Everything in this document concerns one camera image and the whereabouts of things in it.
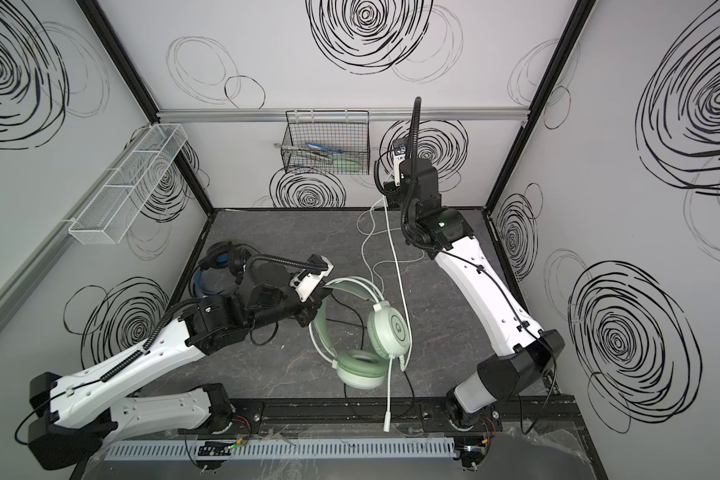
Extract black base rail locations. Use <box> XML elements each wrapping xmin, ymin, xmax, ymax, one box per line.
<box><xmin>230</xmin><ymin>395</ymin><xmax>585</xmax><ymax>433</ymax></box>

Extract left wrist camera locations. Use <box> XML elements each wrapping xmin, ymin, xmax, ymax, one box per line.
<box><xmin>290</xmin><ymin>256</ymin><xmax>334</xmax><ymax>303</ymax></box>

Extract white slotted cable duct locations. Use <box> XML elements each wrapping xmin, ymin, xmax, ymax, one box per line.
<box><xmin>104</xmin><ymin>438</ymin><xmax>456</xmax><ymax>463</ymax></box>

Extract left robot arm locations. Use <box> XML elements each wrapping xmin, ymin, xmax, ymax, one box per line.
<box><xmin>21</xmin><ymin>254</ymin><xmax>333</xmax><ymax>470</ymax></box>

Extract black and blue headphones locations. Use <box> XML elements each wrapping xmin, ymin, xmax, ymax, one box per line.
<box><xmin>187</xmin><ymin>240</ymin><xmax>258</xmax><ymax>298</ymax></box>

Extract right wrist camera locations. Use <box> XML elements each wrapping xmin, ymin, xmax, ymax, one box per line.
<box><xmin>392</xmin><ymin>137</ymin><xmax>409</xmax><ymax>187</ymax></box>

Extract black wire basket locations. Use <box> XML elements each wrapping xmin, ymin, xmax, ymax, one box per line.
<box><xmin>279</xmin><ymin>119</ymin><xmax>371</xmax><ymax>175</ymax></box>

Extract black corner frame post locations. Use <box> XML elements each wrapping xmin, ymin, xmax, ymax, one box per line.
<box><xmin>76</xmin><ymin>0</ymin><xmax>215</xmax><ymax>217</ymax></box>

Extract clear wall shelf bin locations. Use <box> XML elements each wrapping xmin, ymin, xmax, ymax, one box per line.
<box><xmin>68</xmin><ymin>124</ymin><xmax>187</xmax><ymax>245</ymax></box>

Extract right corner frame post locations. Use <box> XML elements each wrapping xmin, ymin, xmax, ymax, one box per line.
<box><xmin>483</xmin><ymin>0</ymin><xmax>597</xmax><ymax>218</ymax></box>

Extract side wall aluminium rail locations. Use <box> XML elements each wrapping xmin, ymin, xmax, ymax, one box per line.
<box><xmin>0</xmin><ymin>124</ymin><xmax>153</xmax><ymax>334</ymax></box>

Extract mint green headphones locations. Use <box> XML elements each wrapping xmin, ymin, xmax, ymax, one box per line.
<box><xmin>309</xmin><ymin>276</ymin><xmax>412</xmax><ymax>390</ymax></box>

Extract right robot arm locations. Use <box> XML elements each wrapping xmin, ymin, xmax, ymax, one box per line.
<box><xmin>375</xmin><ymin>98</ymin><xmax>565</xmax><ymax>430</ymax></box>

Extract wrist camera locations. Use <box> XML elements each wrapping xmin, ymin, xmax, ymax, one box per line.
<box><xmin>290</xmin><ymin>256</ymin><xmax>334</xmax><ymax>303</ymax></box>
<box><xmin>392</xmin><ymin>137</ymin><xmax>409</xmax><ymax>187</ymax></box>

